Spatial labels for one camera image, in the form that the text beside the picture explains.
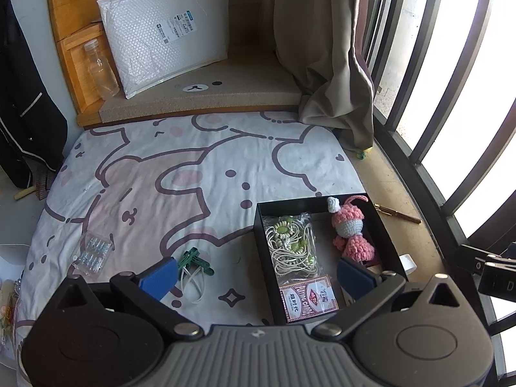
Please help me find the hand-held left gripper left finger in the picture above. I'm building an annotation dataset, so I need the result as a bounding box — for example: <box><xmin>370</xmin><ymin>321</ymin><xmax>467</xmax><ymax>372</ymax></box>
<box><xmin>52</xmin><ymin>256</ymin><xmax>204</xmax><ymax>341</ymax></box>

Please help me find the black window railing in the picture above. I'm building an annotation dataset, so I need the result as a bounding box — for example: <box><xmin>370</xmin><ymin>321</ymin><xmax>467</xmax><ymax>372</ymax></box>
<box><xmin>361</xmin><ymin>0</ymin><xmax>516</xmax><ymax>387</ymax></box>

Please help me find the green clothes peg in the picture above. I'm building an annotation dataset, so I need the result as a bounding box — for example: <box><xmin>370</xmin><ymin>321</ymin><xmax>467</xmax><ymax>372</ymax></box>
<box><xmin>178</xmin><ymin>250</ymin><xmax>215</xmax><ymax>275</ymax></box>

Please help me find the beige curtain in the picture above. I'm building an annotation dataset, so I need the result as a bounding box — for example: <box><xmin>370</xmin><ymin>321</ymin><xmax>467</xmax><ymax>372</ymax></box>
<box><xmin>272</xmin><ymin>0</ymin><xmax>375</xmax><ymax>151</ymax></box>

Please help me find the black cardboard box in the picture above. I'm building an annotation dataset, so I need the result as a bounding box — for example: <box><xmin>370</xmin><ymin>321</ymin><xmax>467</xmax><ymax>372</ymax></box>
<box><xmin>254</xmin><ymin>192</ymin><xmax>408</xmax><ymax>325</ymax></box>

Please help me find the pink crochet doll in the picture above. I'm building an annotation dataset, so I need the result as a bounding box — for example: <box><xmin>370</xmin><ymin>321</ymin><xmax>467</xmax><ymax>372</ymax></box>
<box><xmin>326</xmin><ymin>194</ymin><xmax>377</xmax><ymax>261</ymax></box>

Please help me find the clear plastic blister pack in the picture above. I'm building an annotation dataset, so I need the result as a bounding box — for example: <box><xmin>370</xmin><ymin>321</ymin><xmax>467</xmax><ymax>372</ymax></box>
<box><xmin>70</xmin><ymin>230</ymin><xmax>115</xmax><ymax>279</ymax></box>

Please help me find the white bag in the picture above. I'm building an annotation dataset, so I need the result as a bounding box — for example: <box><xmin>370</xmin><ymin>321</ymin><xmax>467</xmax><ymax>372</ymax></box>
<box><xmin>0</xmin><ymin>244</ymin><xmax>33</xmax><ymax>363</ymax></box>

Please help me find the black jacket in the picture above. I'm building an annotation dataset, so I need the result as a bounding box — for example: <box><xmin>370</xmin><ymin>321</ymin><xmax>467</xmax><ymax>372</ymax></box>
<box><xmin>0</xmin><ymin>0</ymin><xmax>68</xmax><ymax>188</ymax></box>

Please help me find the clear plastic bottle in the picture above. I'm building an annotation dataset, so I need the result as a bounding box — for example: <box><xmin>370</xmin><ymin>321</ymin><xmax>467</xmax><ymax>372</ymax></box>
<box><xmin>83</xmin><ymin>38</ymin><xmax>121</xmax><ymax>101</ymax></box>

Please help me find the bagged bead necklace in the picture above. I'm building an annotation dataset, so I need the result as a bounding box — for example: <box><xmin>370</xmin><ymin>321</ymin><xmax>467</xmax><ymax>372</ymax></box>
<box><xmin>262</xmin><ymin>212</ymin><xmax>323</xmax><ymax>285</ymax></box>

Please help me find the white bubble mailer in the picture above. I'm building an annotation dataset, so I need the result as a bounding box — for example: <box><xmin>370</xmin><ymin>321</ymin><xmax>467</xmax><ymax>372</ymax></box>
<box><xmin>97</xmin><ymin>0</ymin><xmax>230</xmax><ymax>99</ymax></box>

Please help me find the wooden cabinet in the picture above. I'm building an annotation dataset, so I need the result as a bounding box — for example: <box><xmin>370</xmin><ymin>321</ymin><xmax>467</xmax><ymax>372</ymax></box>
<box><xmin>48</xmin><ymin>0</ymin><xmax>134</xmax><ymax>127</ymax></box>

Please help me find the red playing card box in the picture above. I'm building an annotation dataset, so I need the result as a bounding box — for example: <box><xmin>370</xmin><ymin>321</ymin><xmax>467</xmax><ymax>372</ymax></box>
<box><xmin>279</xmin><ymin>276</ymin><xmax>339</xmax><ymax>323</ymax></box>

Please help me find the beige bear face cushion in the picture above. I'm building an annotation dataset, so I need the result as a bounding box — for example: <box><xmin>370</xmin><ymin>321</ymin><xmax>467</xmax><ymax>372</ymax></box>
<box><xmin>99</xmin><ymin>44</ymin><xmax>303</xmax><ymax>124</ymax></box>

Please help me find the white elastic band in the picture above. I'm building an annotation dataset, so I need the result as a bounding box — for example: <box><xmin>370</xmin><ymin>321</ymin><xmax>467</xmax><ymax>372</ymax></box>
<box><xmin>178</xmin><ymin>268</ymin><xmax>208</xmax><ymax>304</ymax></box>

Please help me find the brown pen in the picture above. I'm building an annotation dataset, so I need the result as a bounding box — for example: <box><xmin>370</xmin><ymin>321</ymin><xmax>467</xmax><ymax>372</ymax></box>
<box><xmin>374</xmin><ymin>203</ymin><xmax>422</xmax><ymax>223</ymax></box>

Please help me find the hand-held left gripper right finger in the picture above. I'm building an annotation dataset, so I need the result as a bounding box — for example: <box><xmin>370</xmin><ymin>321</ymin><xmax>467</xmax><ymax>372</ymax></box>
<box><xmin>312</xmin><ymin>256</ymin><xmax>470</xmax><ymax>341</ymax></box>

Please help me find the wooden handle brush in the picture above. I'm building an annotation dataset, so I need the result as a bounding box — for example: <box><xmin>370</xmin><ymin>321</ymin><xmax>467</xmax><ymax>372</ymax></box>
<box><xmin>14</xmin><ymin>169</ymin><xmax>55</xmax><ymax>201</ymax></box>

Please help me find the cartoon printed bedsheet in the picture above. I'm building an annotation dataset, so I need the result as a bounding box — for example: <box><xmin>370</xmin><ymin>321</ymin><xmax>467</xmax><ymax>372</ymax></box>
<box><xmin>16</xmin><ymin>111</ymin><xmax>377</xmax><ymax>372</ymax></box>

